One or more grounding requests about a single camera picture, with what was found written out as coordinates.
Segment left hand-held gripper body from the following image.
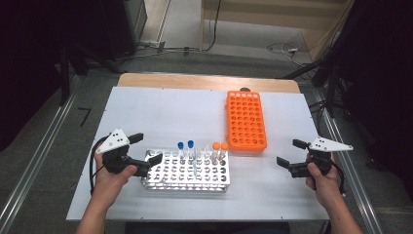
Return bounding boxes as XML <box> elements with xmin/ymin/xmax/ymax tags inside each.
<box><xmin>95</xmin><ymin>128</ymin><xmax>151</xmax><ymax>178</ymax></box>

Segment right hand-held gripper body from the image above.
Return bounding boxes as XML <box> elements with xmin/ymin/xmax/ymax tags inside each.
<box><xmin>287</xmin><ymin>136</ymin><xmax>354</xmax><ymax>179</ymax></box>

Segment silver metal test tube rack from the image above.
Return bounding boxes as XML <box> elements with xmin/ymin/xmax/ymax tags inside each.
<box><xmin>140</xmin><ymin>148</ymin><xmax>231</xmax><ymax>193</ymax></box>

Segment orange plastic test tube rack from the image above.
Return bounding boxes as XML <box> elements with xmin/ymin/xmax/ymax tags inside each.
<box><xmin>224</xmin><ymin>90</ymin><xmax>268</xmax><ymax>153</ymax></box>

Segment orange capped test tube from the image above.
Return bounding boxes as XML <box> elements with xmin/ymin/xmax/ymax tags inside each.
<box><xmin>211</xmin><ymin>141</ymin><xmax>221</xmax><ymax>164</ymax></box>
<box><xmin>220</xmin><ymin>141</ymin><xmax>230</xmax><ymax>163</ymax></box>

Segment person's right hand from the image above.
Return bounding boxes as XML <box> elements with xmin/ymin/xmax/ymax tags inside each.
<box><xmin>305</xmin><ymin>163</ymin><xmax>341</xmax><ymax>205</ymax></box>

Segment person's left hand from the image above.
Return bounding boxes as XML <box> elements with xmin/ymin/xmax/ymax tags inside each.
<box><xmin>92</xmin><ymin>153</ymin><xmax>138</xmax><ymax>207</ymax></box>

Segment white table board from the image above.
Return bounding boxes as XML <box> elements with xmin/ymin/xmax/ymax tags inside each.
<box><xmin>66</xmin><ymin>86</ymin><xmax>350</xmax><ymax>222</ymax></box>

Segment black metal stand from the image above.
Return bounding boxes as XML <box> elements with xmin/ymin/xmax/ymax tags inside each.
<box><xmin>276</xmin><ymin>48</ymin><xmax>346</xmax><ymax>119</ymax></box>
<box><xmin>57</xmin><ymin>42</ymin><xmax>125</xmax><ymax>106</ymax></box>

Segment wooden table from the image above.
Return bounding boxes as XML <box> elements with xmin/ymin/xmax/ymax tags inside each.
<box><xmin>116</xmin><ymin>72</ymin><xmax>301</xmax><ymax>95</ymax></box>

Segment person's dark clothing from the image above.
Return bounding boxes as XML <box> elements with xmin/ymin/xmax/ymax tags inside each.
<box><xmin>125</xmin><ymin>221</ymin><xmax>291</xmax><ymax>234</ymax></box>

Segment black curtain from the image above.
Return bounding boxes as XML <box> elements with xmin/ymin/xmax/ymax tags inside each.
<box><xmin>0</xmin><ymin>0</ymin><xmax>110</xmax><ymax>152</ymax></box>
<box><xmin>339</xmin><ymin>0</ymin><xmax>413</xmax><ymax>188</ymax></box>

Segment dark cabinet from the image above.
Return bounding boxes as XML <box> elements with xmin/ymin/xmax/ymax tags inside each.
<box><xmin>100</xmin><ymin>0</ymin><xmax>149</xmax><ymax>61</ymax></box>

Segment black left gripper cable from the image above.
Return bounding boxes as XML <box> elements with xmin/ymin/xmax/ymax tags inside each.
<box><xmin>89</xmin><ymin>136</ymin><xmax>110</xmax><ymax>196</ymax></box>

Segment metal floor rail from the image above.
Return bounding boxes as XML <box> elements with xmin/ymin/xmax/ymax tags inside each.
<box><xmin>0</xmin><ymin>76</ymin><xmax>82</xmax><ymax>228</ymax></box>
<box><xmin>311</xmin><ymin>87</ymin><xmax>384</xmax><ymax>234</ymax></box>

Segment grey floor cables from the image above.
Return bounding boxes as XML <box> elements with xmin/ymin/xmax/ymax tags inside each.
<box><xmin>116</xmin><ymin>40</ymin><xmax>201</xmax><ymax>62</ymax></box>

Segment white floor cable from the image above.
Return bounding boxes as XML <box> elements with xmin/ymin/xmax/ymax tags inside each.
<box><xmin>266</xmin><ymin>41</ymin><xmax>314</xmax><ymax>66</ymax></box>

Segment black hanging cable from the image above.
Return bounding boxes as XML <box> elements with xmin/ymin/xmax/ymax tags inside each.
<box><xmin>203</xmin><ymin>0</ymin><xmax>223</xmax><ymax>53</ymax></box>

